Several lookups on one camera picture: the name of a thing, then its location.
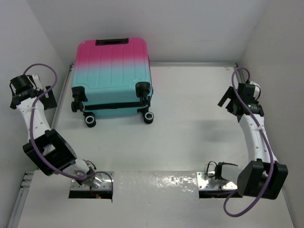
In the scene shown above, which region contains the pink suitcase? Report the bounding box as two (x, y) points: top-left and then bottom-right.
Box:
(71, 37), (154, 128)

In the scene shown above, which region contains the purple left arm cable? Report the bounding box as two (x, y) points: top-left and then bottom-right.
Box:
(23, 64), (114, 198)

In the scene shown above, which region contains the metal base plate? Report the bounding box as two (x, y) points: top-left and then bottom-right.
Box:
(70, 171), (114, 191)
(196, 171), (237, 191)

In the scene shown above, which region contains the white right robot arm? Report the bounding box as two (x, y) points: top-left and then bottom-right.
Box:
(215, 83), (288, 200)

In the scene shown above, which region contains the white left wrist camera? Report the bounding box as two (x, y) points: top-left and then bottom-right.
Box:
(29, 74), (43, 90)

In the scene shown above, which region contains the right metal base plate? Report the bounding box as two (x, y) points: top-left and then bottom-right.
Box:
(196, 171), (237, 191)

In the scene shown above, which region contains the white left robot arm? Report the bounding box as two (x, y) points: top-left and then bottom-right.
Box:
(9, 75), (93, 185)

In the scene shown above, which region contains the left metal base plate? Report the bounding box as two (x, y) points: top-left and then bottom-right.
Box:
(70, 171), (114, 191)

